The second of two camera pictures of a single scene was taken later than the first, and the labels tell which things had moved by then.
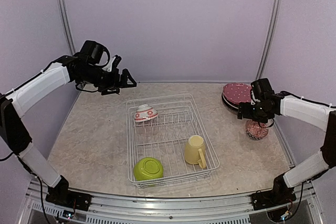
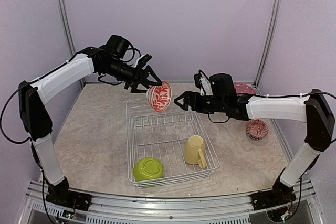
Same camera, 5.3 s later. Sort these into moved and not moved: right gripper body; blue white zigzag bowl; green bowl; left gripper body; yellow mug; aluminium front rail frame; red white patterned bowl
Moved: red white patterned bowl; left gripper body; right gripper body
Not moved: yellow mug; aluminium front rail frame; blue white zigzag bowl; green bowl
